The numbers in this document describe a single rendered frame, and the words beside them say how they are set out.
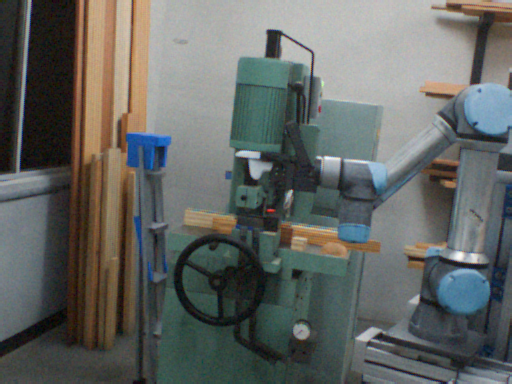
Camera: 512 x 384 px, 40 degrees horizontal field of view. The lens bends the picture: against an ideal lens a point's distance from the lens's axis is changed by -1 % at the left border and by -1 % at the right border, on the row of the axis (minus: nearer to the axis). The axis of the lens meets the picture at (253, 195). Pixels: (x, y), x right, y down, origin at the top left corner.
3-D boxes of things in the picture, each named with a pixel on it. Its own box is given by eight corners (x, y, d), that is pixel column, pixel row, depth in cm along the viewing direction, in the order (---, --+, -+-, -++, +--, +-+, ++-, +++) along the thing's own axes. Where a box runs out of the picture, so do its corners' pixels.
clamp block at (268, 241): (226, 256, 224) (229, 228, 223) (235, 248, 237) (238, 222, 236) (272, 263, 221) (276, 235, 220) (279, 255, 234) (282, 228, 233)
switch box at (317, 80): (299, 117, 268) (304, 75, 266) (303, 117, 277) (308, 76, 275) (316, 119, 267) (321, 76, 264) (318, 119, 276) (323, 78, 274)
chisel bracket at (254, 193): (234, 210, 243) (237, 186, 242) (243, 205, 257) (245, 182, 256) (255, 213, 242) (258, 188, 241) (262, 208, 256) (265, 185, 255)
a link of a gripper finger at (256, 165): (239, 175, 157) (273, 180, 162) (242, 149, 157) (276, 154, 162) (232, 175, 160) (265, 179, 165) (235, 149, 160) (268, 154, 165)
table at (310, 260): (156, 254, 228) (158, 236, 227) (184, 238, 258) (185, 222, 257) (344, 284, 218) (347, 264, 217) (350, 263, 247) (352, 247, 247)
